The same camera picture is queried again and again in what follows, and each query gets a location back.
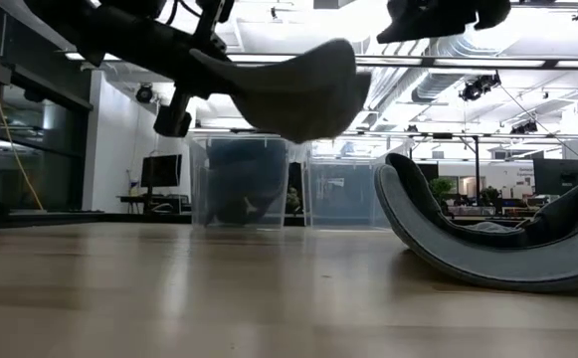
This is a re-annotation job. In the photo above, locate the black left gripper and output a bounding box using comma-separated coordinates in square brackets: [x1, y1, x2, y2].
[101, 0, 235, 99]

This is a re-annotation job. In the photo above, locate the black office desk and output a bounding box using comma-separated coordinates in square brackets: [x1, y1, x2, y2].
[116, 193, 190, 215]

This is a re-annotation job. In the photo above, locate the black ceiling spotlight cluster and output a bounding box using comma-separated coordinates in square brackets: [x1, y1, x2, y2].
[458, 73, 502, 103]

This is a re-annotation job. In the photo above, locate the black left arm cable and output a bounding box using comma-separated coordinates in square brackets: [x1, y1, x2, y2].
[166, 0, 203, 27]

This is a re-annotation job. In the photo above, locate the cluttered office desk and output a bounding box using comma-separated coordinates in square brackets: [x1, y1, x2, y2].
[447, 196, 538, 221]

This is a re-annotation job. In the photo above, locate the clear plastic bin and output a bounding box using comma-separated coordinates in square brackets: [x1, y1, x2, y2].
[300, 134, 414, 230]
[188, 133, 294, 231]

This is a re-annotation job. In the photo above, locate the black partition panel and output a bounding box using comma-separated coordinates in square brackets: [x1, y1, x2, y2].
[416, 162, 440, 184]

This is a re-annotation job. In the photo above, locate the overhead frame light bar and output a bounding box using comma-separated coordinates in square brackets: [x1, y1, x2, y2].
[64, 49, 578, 71]

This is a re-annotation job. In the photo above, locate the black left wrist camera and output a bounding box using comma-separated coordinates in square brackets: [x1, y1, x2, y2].
[152, 89, 194, 139]

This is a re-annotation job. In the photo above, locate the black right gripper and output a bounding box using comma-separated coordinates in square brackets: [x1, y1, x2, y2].
[376, 0, 512, 45]

